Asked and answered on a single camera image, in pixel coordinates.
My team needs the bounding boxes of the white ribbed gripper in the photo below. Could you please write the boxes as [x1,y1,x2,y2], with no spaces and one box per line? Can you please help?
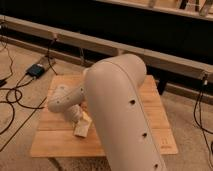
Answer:
[64,105,92,123]

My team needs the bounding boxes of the dark blue power adapter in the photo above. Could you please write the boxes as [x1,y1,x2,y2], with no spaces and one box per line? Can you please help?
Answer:
[26,64,45,78]

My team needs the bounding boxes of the white sponge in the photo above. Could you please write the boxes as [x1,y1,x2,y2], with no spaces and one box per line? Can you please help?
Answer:
[74,120,91,138]

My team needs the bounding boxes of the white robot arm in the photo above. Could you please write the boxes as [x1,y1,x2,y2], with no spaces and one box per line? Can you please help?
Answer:
[48,54,167,171]

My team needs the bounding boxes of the black floor cable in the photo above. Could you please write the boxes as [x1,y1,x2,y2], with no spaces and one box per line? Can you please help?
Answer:
[0,36,58,153]

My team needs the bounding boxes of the black cable right side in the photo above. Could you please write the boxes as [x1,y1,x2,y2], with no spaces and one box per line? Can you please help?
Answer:
[193,79,213,169]

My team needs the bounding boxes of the long beige floor rail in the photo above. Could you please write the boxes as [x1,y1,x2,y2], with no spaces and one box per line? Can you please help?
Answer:
[0,14,213,83]

